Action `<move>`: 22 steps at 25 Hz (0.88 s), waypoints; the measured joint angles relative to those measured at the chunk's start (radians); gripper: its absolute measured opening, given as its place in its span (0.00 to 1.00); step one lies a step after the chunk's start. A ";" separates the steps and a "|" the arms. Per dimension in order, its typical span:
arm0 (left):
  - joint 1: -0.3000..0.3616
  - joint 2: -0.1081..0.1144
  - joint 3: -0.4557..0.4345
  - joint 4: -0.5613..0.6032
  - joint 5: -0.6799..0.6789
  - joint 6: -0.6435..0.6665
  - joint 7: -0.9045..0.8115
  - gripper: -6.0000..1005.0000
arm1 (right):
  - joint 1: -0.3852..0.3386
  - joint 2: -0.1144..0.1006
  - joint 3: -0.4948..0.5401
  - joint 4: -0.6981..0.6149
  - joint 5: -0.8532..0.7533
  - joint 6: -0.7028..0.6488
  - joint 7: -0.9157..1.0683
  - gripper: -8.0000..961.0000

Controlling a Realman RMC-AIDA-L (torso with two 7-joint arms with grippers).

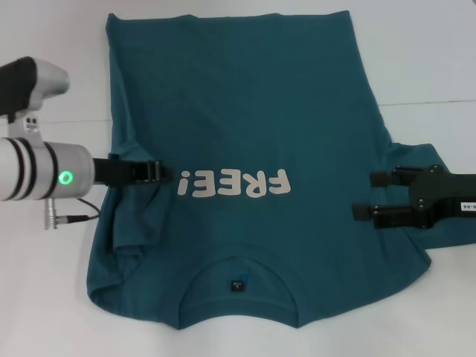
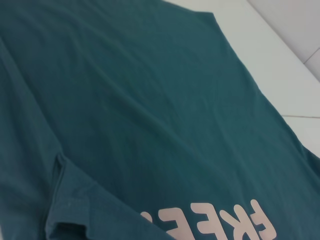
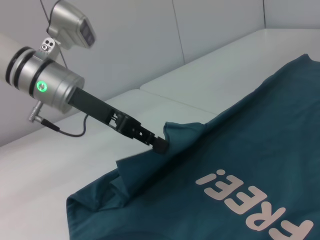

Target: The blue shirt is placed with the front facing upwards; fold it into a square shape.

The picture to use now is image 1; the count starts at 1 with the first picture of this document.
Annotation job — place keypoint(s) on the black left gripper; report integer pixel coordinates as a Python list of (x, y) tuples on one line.
[(109, 172)]

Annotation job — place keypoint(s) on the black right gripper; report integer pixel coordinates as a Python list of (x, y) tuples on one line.
[(442, 193)]

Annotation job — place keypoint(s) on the teal t-shirt with FREE print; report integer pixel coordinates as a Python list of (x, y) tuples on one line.
[(241, 111)]

